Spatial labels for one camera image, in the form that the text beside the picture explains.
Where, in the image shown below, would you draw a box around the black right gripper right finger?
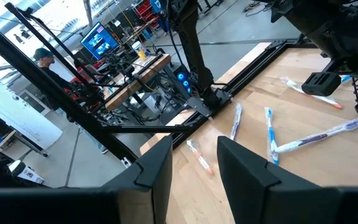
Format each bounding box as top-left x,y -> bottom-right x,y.
216,136 -> 358,224

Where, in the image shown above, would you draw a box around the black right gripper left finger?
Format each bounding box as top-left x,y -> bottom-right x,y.
0,136 -> 173,224

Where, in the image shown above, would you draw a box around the orange toothbrush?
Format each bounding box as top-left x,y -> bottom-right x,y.
280,76 -> 344,110
186,139 -> 215,176

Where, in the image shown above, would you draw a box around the white printed box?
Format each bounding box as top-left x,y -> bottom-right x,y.
7,159 -> 45,185

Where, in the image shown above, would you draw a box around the person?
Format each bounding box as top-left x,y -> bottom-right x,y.
32,47 -> 74,111

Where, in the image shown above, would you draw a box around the black computer tower blue lights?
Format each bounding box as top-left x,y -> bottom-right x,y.
165,63 -> 196,98

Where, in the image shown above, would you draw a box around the wooden workbench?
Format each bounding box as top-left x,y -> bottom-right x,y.
103,52 -> 173,112

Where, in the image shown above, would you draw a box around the lit computer monitor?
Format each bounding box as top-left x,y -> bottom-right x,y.
79,21 -> 121,61

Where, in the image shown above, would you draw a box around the yellow white canister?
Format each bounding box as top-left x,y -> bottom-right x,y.
131,40 -> 150,62

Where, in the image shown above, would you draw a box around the red shelf bins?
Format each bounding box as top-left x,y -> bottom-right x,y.
134,0 -> 160,31

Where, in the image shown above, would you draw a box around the black aluminium table frame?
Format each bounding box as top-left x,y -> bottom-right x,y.
0,2 -> 326,164

